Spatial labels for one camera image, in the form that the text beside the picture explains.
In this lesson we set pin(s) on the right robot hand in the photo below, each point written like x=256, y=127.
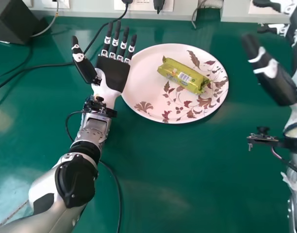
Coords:
x=282, y=87

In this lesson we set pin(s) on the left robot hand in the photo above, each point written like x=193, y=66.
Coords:
x=112, y=72

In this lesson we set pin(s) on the yellow-green biscuit packet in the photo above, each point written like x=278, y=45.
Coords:
x=180, y=75

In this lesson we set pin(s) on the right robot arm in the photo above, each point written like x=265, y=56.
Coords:
x=296, y=213

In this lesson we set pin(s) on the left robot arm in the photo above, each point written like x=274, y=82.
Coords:
x=66, y=184

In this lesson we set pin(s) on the white plate brown leaf pattern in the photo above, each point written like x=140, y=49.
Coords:
x=151, y=80

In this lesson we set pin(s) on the white socket strip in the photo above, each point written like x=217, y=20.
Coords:
x=90, y=6

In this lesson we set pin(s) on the black plug adapter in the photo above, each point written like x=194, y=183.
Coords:
x=159, y=4

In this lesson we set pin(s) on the black box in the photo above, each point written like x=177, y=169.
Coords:
x=12, y=19

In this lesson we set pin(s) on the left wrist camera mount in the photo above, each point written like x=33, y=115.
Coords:
x=97, y=107

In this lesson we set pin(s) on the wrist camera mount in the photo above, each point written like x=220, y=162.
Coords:
x=262, y=138
x=97, y=107

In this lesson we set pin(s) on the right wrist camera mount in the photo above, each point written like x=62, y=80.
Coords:
x=262, y=138

